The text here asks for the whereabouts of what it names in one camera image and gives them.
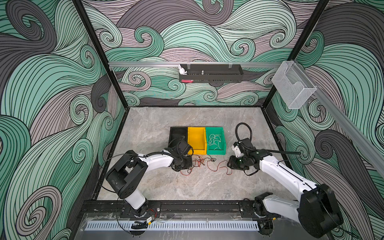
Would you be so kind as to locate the black corner frame post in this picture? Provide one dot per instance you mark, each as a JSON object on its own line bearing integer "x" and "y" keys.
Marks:
{"x": 309, "y": 27}
{"x": 100, "y": 52}

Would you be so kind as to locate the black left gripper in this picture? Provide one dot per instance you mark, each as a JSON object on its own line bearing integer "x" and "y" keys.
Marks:
{"x": 189, "y": 163}

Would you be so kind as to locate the green storage bin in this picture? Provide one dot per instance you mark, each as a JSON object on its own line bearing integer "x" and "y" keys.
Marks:
{"x": 216, "y": 141}

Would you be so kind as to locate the yellow storage bin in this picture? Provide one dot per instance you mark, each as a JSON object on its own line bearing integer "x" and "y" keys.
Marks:
{"x": 197, "y": 139}

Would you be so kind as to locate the black wall shelf tray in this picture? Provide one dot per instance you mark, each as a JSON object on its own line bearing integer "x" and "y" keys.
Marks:
{"x": 213, "y": 74}

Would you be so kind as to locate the white rabbit figurine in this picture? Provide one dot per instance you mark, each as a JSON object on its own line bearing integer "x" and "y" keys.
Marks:
{"x": 182, "y": 71}

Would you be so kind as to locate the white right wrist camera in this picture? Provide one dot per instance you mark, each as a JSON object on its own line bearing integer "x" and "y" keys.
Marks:
{"x": 237, "y": 151}

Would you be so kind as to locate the clear plastic wall holder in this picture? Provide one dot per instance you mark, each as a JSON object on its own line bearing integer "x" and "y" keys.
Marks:
{"x": 293, "y": 84}

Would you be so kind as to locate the white slotted cable duct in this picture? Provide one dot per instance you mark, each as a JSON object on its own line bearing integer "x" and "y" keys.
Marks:
{"x": 175, "y": 226}

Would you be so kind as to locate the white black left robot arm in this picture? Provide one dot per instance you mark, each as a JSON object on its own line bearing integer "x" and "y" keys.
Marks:
{"x": 125, "y": 176}

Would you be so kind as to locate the black storage bin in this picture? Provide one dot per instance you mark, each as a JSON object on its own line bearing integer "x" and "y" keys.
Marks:
{"x": 177, "y": 134}

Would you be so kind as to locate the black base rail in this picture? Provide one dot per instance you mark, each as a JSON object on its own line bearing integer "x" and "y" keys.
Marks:
{"x": 162, "y": 208}

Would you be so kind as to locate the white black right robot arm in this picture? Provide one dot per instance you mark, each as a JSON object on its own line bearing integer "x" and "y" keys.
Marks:
{"x": 315, "y": 207}

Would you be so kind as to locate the aluminium wall rail back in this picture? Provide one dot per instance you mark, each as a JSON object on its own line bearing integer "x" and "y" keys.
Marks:
{"x": 141, "y": 64}

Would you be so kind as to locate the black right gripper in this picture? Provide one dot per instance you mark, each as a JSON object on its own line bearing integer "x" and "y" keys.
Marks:
{"x": 232, "y": 165}

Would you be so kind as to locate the black corner frame post left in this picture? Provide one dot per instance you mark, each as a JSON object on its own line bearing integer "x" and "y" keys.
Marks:
{"x": 100, "y": 52}

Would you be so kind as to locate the black corner frame post right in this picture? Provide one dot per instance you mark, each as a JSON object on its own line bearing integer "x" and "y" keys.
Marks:
{"x": 309, "y": 27}

